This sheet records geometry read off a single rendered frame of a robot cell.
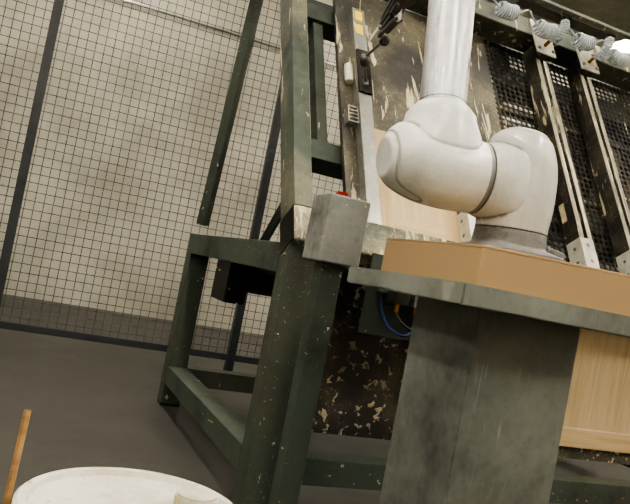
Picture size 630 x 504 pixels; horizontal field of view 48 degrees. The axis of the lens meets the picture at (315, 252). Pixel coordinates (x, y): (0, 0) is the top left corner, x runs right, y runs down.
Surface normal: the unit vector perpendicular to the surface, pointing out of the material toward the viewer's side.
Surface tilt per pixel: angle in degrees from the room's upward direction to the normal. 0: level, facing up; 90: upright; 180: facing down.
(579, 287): 90
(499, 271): 90
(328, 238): 90
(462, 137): 76
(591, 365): 90
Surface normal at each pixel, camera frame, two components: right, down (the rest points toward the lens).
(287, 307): 0.37, 0.04
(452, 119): 0.23, -0.22
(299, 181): 0.42, -0.46
